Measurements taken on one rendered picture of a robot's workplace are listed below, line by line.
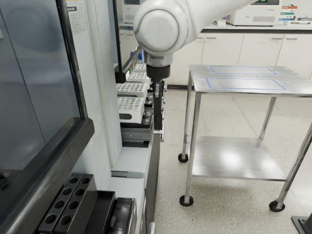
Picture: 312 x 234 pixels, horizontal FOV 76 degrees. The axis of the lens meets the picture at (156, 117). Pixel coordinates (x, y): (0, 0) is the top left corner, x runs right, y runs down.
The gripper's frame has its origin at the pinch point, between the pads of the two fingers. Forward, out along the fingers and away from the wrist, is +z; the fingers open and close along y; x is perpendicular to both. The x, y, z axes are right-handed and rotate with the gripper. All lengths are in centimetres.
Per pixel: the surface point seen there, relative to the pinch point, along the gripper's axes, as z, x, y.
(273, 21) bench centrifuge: -16, 130, -229
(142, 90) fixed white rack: -6.6, -7.1, -11.9
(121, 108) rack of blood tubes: -6.6, -11.7, 4.5
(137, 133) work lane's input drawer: 1.1, -6.5, 6.8
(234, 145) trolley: 52, 51, -57
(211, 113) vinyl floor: 80, 54, -156
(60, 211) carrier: -8.1, -12.5, 42.8
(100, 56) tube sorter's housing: -26.4, -11.5, 18.2
